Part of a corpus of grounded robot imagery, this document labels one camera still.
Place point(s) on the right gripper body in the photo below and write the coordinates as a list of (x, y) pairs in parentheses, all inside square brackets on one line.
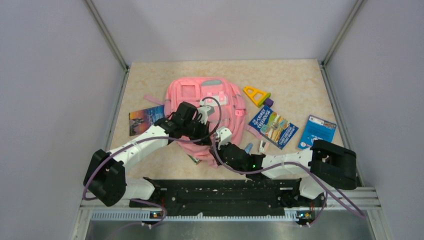
[(221, 150)]

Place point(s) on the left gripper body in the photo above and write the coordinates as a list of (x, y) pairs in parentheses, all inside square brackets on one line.
[(196, 130)]

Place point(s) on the pink student backpack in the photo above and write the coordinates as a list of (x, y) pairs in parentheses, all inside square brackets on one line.
[(229, 109)]

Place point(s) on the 91-Storey Treehouse book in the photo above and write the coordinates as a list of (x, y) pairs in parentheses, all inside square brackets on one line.
[(273, 127)]

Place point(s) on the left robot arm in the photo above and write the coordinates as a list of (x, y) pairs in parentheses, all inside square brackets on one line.
[(106, 177)]

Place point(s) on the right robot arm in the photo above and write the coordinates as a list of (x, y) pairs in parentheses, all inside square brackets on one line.
[(325, 165)]

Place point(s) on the white pink eraser case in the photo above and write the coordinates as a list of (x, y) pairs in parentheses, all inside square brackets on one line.
[(263, 146)]

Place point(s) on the green picture book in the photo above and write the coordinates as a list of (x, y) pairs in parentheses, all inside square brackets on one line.
[(195, 160)]

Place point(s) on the Jane Eyre book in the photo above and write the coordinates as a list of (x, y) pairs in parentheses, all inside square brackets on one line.
[(141, 120)]

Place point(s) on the purple toy cube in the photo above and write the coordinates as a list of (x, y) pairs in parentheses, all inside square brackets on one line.
[(268, 102)]

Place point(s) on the yellow toy triangle block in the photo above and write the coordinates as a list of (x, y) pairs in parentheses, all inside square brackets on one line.
[(256, 95)]

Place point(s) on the blue back-cover book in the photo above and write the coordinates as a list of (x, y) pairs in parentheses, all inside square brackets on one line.
[(316, 128)]

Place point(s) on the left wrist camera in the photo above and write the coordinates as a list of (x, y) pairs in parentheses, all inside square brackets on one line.
[(204, 112)]

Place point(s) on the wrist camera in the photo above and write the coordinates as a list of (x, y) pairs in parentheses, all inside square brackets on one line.
[(223, 136), (204, 112)]

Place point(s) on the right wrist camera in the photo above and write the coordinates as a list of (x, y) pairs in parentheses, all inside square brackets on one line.
[(223, 136)]

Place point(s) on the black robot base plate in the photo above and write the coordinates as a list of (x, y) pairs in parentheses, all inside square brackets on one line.
[(271, 193)]

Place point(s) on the aluminium frame rail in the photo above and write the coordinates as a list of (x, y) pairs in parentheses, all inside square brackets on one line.
[(106, 34)]

